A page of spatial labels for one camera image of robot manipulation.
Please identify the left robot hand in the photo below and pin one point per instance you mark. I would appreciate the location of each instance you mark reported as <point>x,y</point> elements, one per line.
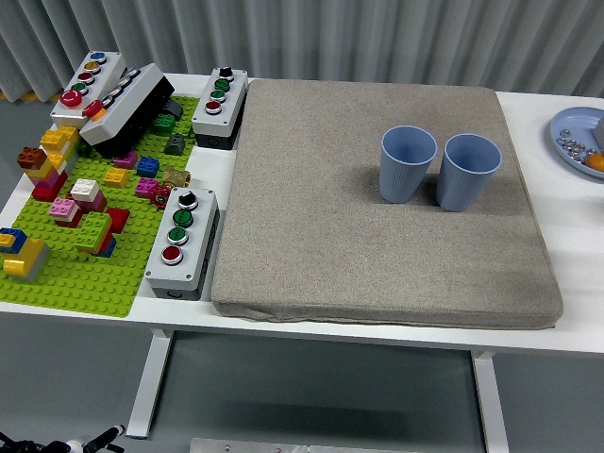
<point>101,438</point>

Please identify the blue ribbed cup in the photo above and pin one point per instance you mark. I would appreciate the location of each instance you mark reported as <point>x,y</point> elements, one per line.
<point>462,189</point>
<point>400,184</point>

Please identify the white table leg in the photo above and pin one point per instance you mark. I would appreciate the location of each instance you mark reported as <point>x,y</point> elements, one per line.
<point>491,406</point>
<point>148,387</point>

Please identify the green toy brick baseplate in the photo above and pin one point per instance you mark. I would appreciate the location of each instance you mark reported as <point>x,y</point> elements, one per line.
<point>85,283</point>

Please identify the blue toy brick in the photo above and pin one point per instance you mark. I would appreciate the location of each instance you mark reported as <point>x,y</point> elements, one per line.
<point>110,247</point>
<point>147,166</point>
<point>15,235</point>

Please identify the large yellow toy brick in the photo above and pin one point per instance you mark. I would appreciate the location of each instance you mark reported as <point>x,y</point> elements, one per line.
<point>25,257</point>

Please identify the green toy brick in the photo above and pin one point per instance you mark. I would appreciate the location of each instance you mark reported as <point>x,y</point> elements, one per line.
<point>93,226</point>
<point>162,122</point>

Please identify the red toy brick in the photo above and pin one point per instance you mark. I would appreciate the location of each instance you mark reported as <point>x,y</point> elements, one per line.
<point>119,218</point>
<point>46,191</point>
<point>70,223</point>

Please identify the four-button grey control box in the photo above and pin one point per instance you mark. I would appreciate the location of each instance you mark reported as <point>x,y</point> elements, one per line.
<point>199,240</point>
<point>230,104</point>

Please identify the small yellow toy brick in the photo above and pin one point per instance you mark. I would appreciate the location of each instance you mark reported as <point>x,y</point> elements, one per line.
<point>5,239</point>

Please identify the magenta toy brick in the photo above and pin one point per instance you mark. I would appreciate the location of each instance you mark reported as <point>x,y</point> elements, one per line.
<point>145,187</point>
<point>125,160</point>
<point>95,204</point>

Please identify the pink toy brick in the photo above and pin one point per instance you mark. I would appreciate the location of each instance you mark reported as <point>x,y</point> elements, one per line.
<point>53,178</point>
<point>62,206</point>

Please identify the white toy brick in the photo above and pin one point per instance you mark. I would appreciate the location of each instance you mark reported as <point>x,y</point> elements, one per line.
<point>85,187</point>

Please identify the light orange toy brick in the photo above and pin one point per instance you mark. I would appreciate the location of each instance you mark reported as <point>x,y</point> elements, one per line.
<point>39,172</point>

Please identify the brown toy brick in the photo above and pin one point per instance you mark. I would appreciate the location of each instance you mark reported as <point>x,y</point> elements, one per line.
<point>31,156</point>

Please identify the dark grey sloped brick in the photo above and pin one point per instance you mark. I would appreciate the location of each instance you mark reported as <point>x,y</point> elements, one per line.
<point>174,144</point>

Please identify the grey-brown mat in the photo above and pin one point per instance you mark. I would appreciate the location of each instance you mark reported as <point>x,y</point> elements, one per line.
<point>330,212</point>

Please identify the tilted grey control box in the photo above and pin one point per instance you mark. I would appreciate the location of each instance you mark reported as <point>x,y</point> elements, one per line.
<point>126,106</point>

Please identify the dark grey curved brick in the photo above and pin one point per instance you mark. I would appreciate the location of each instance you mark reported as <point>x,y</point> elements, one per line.
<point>173,109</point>

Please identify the five-button grey control box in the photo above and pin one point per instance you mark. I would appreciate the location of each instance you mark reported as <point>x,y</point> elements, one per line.
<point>100,78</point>

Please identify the grey pleated curtain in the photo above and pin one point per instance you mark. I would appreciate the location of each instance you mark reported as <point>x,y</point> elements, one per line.
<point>302,38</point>

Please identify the orange ball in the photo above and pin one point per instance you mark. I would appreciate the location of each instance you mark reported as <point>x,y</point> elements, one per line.
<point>596,162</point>

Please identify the blue plate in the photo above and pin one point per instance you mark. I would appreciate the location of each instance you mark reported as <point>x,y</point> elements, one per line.
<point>573,120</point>

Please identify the grey metal block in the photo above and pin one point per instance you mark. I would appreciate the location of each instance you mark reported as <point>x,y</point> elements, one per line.
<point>598,134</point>

